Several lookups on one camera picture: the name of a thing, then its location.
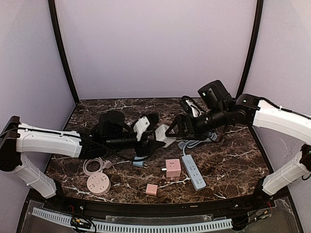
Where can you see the left grey cable duct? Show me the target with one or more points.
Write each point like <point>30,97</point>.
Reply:
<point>54,217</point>

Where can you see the blue power strip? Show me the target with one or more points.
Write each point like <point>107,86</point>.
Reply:
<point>193,172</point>

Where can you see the right black frame post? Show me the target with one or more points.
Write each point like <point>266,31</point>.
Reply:
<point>251,48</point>

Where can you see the white cube socket adapter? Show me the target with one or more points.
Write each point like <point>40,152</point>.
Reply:
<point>161,136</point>

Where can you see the pink round power socket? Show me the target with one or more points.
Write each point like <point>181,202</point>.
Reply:
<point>99,184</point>

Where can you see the black front rail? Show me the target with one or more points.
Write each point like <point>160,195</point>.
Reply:
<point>97,207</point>

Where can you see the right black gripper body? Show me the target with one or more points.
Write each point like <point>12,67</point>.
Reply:
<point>189,124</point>

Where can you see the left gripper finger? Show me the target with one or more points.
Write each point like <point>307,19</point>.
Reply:
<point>147,149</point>
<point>153,119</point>

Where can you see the left black frame post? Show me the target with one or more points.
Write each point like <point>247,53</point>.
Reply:
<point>61,50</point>

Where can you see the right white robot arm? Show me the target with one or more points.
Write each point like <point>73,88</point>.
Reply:
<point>251,111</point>

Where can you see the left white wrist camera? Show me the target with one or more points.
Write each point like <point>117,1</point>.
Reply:
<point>141,126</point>

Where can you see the small circuit board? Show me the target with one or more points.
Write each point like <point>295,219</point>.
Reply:
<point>80,222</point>

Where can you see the blue charger plug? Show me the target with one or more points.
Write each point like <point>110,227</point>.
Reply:
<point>140,162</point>

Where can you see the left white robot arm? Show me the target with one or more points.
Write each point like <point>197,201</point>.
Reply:
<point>18,138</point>

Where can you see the right grey cable duct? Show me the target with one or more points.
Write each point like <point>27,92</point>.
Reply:
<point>104,227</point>

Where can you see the grey cable duct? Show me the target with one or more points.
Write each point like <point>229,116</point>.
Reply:
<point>54,217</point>
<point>104,227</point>

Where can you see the pink flat charger plug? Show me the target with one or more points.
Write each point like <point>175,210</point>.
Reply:
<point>151,189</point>

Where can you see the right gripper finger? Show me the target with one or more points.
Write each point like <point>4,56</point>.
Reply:
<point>178,127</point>
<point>185,135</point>

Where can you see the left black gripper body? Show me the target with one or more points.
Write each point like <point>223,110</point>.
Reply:
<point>144,140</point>

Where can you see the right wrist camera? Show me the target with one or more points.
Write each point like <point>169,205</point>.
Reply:
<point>190,106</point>

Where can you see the black frame post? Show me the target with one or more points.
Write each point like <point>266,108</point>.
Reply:
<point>61,50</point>
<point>251,48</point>

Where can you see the pink cube socket adapter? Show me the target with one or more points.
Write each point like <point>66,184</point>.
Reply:
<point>172,169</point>

